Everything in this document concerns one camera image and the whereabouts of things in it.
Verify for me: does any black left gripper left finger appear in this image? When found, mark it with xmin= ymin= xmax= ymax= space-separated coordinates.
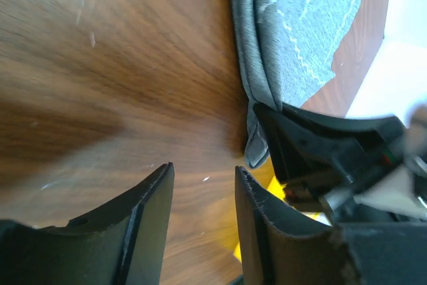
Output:
xmin=1 ymin=163 xmax=175 ymax=284

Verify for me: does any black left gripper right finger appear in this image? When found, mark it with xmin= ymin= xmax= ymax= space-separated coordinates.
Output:
xmin=235 ymin=167 xmax=426 ymax=284

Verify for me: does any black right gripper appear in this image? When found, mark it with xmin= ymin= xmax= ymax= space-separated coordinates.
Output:
xmin=254 ymin=103 xmax=426 ymax=222

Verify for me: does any grey cloth napkin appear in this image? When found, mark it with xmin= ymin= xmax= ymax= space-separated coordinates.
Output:
xmin=225 ymin=0 xmax=378 ymax=169

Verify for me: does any yellow plastic tray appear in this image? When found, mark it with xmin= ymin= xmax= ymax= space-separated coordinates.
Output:
xmin=234 ymin=166 xmax=331 ymax=262

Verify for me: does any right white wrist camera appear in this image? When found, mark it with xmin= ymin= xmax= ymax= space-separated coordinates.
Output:
xmin=354 ymin=166 xmax=426 ymax=219

